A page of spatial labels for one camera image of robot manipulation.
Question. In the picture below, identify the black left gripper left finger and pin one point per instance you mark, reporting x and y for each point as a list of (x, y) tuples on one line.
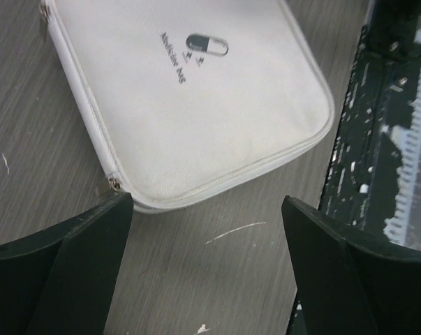
[(61, 280)]

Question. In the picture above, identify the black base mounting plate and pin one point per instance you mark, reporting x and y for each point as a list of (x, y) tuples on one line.
[(361, 182)]

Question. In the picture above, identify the white slotted cable duct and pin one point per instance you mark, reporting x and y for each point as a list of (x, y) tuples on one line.
[(404, 228)]

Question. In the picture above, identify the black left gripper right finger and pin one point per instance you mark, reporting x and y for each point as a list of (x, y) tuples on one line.
[(348, 281)]

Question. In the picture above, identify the grey medicine kit case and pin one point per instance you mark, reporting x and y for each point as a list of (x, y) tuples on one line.
[(184, 100)]

